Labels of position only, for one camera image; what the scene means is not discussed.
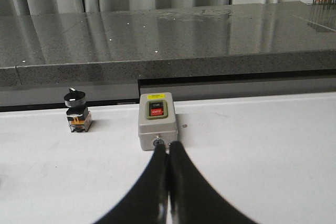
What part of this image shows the grey stone counter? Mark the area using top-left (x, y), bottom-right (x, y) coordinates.
top-left (1, 2), bottom-right (335, 111)

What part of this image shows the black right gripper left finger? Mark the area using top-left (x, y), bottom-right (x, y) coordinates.
top-left (97, 145), bottom-right (168, 223)

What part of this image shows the grey on-off switch box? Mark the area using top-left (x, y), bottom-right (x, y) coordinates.
top-left (138, 92), bottom-right (178, 151)

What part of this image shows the black selector switch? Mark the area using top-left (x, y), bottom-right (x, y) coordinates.
top-left (64, 88), bottom-right (92, 132)

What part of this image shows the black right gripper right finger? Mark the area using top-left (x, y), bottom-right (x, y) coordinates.
top-left (169, 141), bottom-right (255, 223)

